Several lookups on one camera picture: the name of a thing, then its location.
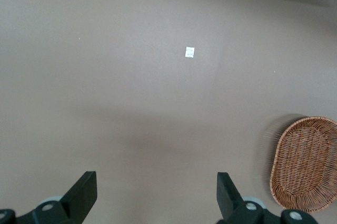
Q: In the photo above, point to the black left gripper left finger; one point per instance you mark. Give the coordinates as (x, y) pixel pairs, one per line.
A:
(79, 195)

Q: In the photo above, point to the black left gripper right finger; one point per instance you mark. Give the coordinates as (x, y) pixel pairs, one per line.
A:
(229, 200)

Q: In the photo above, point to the oval brown wicker basket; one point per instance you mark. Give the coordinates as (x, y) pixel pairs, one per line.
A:
(305, 166)

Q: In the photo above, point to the small white paper sticker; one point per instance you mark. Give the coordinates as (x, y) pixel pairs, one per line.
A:
(189, 52)

